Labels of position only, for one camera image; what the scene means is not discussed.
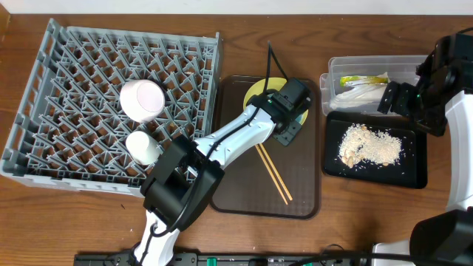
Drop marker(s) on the grey dishwasher rack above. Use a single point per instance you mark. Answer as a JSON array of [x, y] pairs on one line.
[[69, 132]]

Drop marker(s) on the pink bowl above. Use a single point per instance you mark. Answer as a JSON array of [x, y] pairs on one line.
[[142, 100]]

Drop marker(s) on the white cup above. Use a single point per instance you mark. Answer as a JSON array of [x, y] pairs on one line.
[[142, 147]]

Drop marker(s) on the wooden chopstick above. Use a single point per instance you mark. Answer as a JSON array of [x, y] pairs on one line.
[[270, 170], [279, 177]]

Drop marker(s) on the black waste tray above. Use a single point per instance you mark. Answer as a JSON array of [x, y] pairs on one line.
[[411, 169]]

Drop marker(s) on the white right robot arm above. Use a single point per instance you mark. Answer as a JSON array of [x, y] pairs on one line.
[[448, 236]]

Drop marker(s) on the leftover rice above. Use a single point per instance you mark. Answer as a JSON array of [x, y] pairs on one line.
[[362, 144]]

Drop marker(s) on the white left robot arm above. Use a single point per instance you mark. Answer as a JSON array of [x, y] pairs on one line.
[[187, 174]]

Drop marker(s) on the left wooden chopstick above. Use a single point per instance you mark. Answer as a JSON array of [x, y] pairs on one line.
[[270, 170]]

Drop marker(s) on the green yellow snack wrapper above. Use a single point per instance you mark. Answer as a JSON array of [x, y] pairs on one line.
[[357, 80]]

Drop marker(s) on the right wooden chopstick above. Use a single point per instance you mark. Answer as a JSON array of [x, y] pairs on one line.
[[279, 177]]

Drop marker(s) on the yellow plate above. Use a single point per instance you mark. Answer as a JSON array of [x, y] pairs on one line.
[[257, 88]]

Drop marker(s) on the clear plastic bin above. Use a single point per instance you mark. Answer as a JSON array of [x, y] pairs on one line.
[[398, 68]]

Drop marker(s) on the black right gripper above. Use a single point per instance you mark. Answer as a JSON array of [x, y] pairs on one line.
[[403, 92]]

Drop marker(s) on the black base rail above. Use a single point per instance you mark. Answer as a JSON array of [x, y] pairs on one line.
[[194, 259]]

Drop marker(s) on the white crumpled napkin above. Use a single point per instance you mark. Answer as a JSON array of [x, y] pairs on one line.
[[358, 95]]

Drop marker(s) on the light blue bowl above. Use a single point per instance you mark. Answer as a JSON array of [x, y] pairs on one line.
[[302, 118]]

